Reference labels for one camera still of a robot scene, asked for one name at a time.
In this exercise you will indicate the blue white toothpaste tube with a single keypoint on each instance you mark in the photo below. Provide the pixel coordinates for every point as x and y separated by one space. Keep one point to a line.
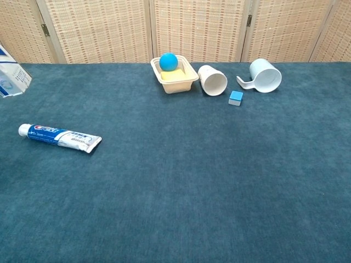
57 135

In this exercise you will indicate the blue white toothpaste box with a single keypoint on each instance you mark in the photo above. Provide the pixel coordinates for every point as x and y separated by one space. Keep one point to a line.
12 72

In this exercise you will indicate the dark blue table cloth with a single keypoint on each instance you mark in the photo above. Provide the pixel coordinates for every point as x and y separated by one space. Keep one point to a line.
175 178

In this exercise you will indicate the beige pulp tray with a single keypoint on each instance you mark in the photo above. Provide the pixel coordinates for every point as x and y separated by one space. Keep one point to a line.
178 85

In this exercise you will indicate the yellow sponge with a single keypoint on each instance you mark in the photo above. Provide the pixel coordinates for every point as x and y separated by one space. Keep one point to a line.
172 74

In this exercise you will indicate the white paper cup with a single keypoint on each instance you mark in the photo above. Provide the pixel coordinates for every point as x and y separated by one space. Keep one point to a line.
208 75

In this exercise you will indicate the small blue cube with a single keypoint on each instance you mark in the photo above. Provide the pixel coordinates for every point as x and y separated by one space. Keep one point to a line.
235 97

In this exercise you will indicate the blue ball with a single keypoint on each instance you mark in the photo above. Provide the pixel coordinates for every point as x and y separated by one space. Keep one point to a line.
168 62

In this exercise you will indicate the woven bamboo screen panel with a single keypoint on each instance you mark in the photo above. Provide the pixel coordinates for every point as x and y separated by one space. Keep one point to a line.
200 27
101 30
288 27
336 33
22 30

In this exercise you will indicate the dark screen hinge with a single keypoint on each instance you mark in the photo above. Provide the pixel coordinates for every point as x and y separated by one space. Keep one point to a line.
45 30
249 20

